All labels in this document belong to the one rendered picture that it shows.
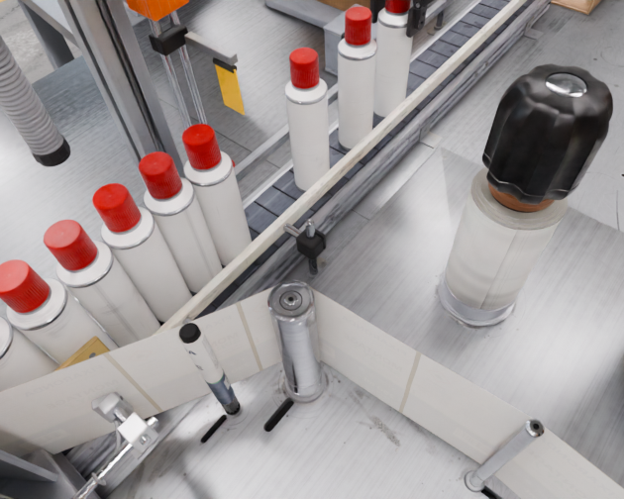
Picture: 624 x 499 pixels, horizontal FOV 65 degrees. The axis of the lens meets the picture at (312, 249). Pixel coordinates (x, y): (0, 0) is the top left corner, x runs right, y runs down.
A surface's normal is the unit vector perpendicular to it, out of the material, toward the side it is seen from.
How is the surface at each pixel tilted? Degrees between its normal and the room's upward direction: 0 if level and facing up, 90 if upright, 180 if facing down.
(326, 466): 0
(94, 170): 0
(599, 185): 0
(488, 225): 92
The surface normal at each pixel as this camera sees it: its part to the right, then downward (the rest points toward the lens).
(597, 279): -0.05, -0.58
